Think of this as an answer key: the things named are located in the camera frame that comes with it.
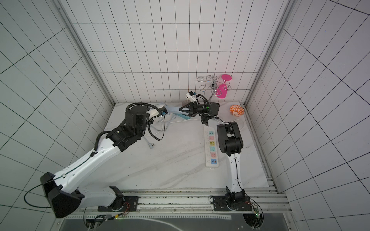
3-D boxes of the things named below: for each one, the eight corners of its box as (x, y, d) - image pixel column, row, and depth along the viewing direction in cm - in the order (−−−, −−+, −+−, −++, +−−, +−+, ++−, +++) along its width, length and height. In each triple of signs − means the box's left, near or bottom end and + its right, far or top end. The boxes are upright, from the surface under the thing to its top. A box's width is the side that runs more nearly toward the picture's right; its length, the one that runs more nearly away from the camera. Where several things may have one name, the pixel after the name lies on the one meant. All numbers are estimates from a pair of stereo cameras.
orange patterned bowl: (230, 116, 113) (231, 113, 110) (228, 107, 119) (229, 105, 116) (244, 116, 113) (245, 113, 110) (241, 107, 119) (242, 105, 116)
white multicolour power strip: (206, 167, 87) (206, 166, 84) (202, 128, 106) (202, 125, 104) (220, 167, 87) (220, 166, 84) (214, 128, 106) (214, 125, 104)
